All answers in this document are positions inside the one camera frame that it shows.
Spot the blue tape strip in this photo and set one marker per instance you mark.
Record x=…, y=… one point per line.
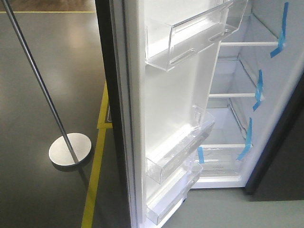
x=259, y=90
x=248, y=141
x=282, y=38

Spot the open fridge door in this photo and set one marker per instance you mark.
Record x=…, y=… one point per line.
x=147, y=103

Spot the silver pole stand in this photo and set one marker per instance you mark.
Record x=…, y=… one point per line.
x=69, y=149

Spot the blue tape strip drawer left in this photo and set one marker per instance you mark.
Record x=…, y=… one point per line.
x=200, y=155

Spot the upper clear door bin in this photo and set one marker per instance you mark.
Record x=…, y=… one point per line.
x=176, y=30

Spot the clear crisper drawer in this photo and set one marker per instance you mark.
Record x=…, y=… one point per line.
x=220, y=160

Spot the blue tape strip middle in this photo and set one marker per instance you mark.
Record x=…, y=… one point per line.
x=259, y=90

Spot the blue tape strip upper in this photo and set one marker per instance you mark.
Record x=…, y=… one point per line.
x=282, y=38

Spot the blue tape strip lower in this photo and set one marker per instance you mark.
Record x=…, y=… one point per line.
x=248, y=141

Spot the dark floor sign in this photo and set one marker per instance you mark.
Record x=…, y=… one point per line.
x=108, y=115

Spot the middle clear door bin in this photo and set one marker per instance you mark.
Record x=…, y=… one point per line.
x=166, y=157

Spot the lower clear door bin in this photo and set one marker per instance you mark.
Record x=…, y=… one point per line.
x=166, y=195

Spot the clear door bin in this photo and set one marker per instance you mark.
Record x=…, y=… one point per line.
x=176, y=30
x=166, y=157
x=166, y=195

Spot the dark grey fridge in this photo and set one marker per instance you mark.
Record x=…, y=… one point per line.
x=273, y=169

